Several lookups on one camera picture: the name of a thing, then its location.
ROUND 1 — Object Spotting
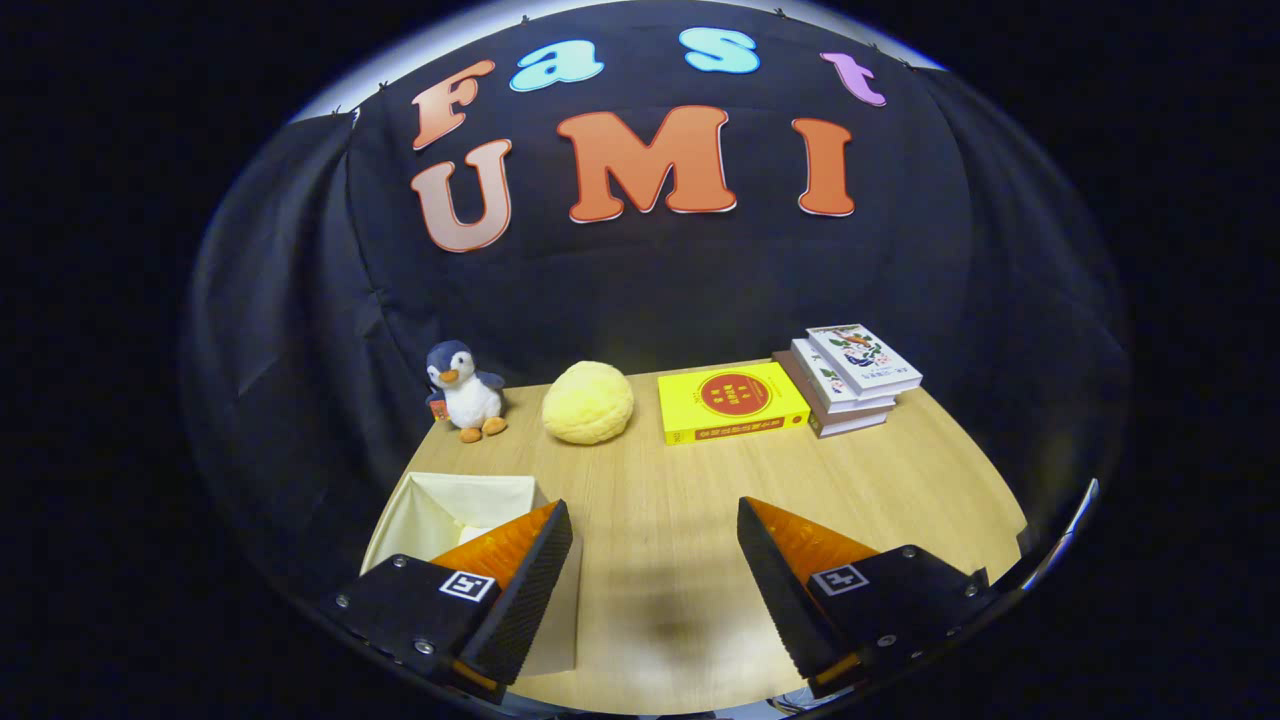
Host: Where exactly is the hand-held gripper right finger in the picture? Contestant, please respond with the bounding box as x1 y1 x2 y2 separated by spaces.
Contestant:
736 497 1001 701

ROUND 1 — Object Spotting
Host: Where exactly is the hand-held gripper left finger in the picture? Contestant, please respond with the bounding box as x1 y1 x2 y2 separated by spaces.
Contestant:
318 499 575 706

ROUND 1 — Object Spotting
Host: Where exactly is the beige fabric storage box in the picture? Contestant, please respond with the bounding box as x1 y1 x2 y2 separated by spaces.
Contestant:
360 472 583 676

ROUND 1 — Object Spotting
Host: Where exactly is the yellow round plush cushion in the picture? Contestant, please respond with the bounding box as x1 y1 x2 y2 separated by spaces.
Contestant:
541 360 635 446

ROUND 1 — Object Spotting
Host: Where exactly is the yellow book with red circle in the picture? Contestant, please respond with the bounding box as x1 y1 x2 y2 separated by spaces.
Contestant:
657 361 812 446

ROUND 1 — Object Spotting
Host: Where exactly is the penguin plush toy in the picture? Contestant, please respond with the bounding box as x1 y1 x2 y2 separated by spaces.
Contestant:
425 340 509 444

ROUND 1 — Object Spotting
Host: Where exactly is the brown cover book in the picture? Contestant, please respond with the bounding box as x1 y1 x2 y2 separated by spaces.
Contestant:
772 349 898 439

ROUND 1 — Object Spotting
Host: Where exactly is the white floral book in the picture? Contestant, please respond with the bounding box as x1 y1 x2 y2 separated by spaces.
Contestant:
790 337 898 416
806 323 924 399

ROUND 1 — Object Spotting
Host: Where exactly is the black backdrop cloth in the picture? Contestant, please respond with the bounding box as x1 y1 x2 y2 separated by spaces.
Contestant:
180 0 1131 601

